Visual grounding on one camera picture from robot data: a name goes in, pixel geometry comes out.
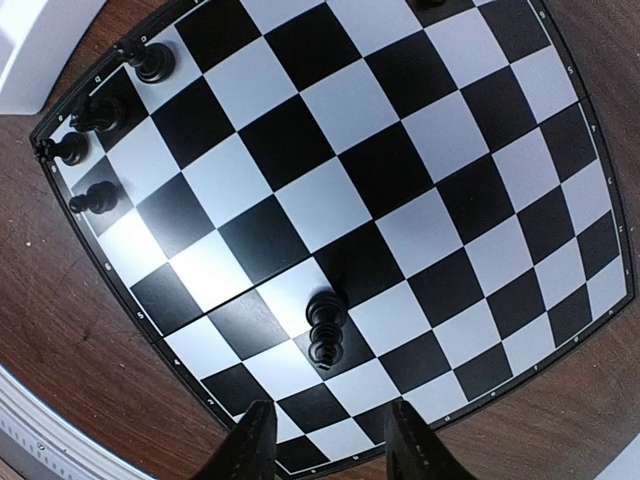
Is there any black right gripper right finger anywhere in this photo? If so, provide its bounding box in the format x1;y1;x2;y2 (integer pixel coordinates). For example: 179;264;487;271
384;400;476;480

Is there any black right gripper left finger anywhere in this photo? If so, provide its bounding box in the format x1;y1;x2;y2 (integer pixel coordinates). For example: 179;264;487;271
197;400;277;480

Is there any tall black chess piece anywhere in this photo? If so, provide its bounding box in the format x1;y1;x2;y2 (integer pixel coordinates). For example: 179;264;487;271
305;290;347;371

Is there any black silver chessboard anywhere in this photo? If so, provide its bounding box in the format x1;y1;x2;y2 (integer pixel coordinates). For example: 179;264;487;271
31;1;635;479

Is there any black chess piece corner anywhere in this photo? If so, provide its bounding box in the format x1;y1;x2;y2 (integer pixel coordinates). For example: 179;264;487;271
34;132;89;166

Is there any white compartment tray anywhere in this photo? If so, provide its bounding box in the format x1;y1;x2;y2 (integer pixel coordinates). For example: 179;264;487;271
1;0;105;115

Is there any aluminium front rail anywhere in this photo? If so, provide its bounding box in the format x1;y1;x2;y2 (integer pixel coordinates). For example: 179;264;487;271
1;368;151;479

